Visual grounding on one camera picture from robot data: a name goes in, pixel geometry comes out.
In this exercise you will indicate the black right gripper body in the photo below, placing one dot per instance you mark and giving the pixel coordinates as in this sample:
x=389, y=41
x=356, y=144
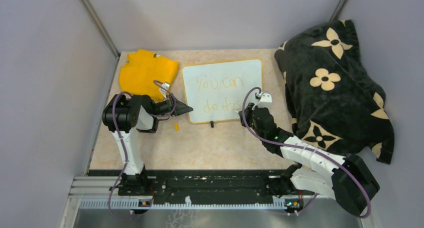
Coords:
x=247, y=121

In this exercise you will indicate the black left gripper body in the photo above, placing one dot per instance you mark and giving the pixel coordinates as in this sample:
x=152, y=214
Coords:
x=161, y=108

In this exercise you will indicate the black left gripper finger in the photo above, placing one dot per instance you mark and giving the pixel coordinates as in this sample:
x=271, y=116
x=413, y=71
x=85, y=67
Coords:
x=178, y=105
x=181, y=110

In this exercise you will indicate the yellow marker cap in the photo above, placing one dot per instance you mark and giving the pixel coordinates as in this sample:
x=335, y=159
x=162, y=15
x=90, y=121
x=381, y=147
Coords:
x=176, y=127

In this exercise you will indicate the yellow framed whiteboard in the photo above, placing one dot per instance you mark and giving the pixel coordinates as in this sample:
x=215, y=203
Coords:
x=216, y=91

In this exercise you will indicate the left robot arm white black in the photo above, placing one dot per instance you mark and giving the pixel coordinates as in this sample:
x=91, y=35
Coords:
x=125, y=117

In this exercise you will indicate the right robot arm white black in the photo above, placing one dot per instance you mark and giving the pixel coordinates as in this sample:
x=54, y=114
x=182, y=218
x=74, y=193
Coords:
x=345, y=179

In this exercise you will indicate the yellow folded cloth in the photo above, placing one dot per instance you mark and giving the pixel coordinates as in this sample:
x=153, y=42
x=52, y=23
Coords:
x=137, y=75

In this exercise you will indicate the black floral blanket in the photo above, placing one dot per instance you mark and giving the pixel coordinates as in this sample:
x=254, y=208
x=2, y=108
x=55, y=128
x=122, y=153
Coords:
x=334, y=104

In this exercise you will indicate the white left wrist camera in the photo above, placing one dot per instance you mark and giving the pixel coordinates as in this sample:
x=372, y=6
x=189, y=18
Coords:
x=164, y=89

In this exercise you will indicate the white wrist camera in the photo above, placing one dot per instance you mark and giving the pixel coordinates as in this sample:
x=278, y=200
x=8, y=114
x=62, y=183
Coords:
x=263, y=99
x=164, y=89

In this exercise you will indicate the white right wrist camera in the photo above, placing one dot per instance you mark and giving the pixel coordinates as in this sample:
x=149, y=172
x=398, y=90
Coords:
x=263, y=99

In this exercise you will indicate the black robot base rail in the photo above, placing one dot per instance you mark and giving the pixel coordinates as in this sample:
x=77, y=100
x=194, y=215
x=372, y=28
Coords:
x=207, y=189

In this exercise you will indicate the left corner metal post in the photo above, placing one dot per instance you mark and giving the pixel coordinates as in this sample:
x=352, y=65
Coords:
x=100, y=27

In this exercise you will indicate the corner metal post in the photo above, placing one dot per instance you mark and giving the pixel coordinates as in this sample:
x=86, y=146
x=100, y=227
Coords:
x=338, y=10
x=100, y=27

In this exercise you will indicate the right corner metal post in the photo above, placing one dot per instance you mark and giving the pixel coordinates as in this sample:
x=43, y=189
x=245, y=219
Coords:
x=338, y=10

